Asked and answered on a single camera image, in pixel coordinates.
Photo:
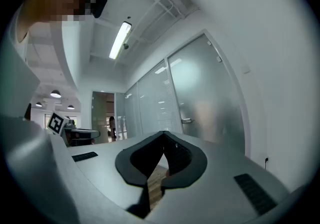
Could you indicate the black head-mounted camera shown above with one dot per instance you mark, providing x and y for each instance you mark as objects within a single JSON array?
[{"x": 100, "y": 3}]

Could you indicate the framed glass partition panel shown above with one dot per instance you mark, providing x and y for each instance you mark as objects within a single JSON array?
[{"x": 131, "y": 112}]

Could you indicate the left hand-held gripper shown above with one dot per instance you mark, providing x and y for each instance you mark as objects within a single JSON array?
[{"x": 56, "y": 122}]

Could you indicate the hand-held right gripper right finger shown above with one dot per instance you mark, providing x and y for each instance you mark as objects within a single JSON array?
[{"x": 225, "y": 163}]

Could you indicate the person's white shirt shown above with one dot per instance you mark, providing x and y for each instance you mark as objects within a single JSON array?
[{"x": 15, "y": 72}]

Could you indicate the frosted glass door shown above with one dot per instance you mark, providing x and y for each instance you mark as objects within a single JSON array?
[{"x": 205, "y": 87}]

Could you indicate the round pendant lamp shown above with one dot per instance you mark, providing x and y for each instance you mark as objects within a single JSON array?
[
  {"x": 55, "y": 94},
  {"x": 70, "y": 107},
  {"x": 38, "y": 104}
]

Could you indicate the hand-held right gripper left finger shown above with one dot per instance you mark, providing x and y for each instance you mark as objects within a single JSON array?
[{"x": 100, "y": 168}]

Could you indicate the long ceiling tube light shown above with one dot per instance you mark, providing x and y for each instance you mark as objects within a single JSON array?
[{"x": 120, "y": 40}]

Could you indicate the dome security camera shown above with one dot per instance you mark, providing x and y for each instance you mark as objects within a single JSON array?
[{"x": 125, "y": 46}]

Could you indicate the grey desk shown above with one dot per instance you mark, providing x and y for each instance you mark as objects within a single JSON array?
[{"x": 82, "y": 134}]

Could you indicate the grey metal door frame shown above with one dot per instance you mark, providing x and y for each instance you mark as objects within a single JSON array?
[{"x": 174, "y": 95}]

